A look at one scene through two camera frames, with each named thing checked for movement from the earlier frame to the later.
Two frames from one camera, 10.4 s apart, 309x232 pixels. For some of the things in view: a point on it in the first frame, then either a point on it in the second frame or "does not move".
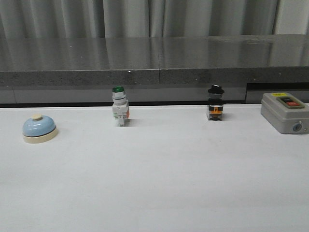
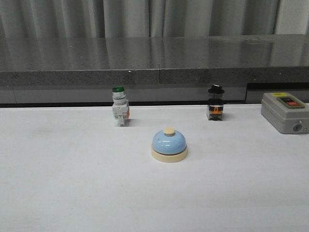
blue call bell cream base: (39, 129) → (169, 145)
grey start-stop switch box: (286, 112) does not move
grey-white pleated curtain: (76, 19) does not move
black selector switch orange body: (215, 105) does not move
